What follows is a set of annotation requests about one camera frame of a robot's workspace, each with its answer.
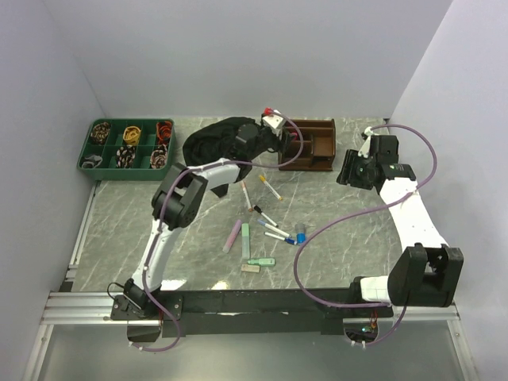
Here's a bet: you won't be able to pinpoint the brown wooden desk organizer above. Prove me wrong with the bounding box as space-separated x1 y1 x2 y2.
279 119 336 171

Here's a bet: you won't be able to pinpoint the green pastel highlighter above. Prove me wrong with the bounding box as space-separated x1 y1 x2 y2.
241 223 251 260

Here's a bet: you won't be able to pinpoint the purple pastel highlighter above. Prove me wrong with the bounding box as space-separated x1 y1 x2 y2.
223 219 242 253

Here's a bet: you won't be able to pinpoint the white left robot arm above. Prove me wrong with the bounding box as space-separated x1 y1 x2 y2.
123 117 301 319

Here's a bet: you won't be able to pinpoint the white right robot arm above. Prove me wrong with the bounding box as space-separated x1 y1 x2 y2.
337 135 464 316

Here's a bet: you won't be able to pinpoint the yellow cap white marker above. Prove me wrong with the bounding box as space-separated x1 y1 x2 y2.
259 175 283 201

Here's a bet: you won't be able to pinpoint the peach cap white marker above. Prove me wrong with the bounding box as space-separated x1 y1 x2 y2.
241 180 253 212

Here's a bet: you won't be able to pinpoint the black cap white marker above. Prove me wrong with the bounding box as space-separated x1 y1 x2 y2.
253 205 279 228

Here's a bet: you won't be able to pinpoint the blue correction tape roll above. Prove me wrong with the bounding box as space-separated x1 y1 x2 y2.
296 233 306 244

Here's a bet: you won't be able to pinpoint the light blue cap marker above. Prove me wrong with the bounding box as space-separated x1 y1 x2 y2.
257 219 291 238

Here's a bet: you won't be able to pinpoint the dark blue cap marker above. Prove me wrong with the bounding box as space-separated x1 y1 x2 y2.
264 232 297 245

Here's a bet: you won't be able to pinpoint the orange navy striped rolled tie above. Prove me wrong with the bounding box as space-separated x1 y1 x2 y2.
156 121 173 145

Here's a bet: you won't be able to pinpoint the pink brown rolled tie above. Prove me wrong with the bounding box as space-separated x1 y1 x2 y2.
150 144 168 170

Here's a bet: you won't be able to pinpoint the green correction tape dispenser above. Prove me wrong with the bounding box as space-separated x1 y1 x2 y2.
248 258 276 267

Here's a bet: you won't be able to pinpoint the beige eraser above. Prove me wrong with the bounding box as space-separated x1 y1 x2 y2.
241 264 260 273

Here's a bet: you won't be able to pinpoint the yellow rolled tie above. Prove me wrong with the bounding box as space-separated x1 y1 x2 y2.
122 125 141 146

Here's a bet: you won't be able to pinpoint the black floral rolled tie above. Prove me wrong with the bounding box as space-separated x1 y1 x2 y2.
115 145 137 169

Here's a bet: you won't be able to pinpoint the black base crossbar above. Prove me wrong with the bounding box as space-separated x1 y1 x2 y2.
110 289 394 337

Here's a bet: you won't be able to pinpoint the green compartment tray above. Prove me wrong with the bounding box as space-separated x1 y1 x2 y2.
77 118 176 181

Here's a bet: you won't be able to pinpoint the brown patterned rolled tie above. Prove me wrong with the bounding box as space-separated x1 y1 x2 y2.
89 121 111 145

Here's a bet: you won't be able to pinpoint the grey rolled tie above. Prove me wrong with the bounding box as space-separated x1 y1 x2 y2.
80 154 102 169

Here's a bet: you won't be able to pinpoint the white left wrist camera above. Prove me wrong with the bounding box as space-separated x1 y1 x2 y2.
261 107 285 133

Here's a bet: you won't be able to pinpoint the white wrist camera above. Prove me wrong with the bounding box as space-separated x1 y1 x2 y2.
358 126 375 158
261 107 285 133

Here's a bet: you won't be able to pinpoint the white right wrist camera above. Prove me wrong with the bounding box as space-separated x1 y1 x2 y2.
358 126 375 158

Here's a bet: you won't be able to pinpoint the black drawstring shorts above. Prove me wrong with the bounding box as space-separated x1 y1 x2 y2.
181 116 271 198

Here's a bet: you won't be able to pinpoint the aluminium frame rail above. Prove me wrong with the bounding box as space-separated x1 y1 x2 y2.
40 292 460 325

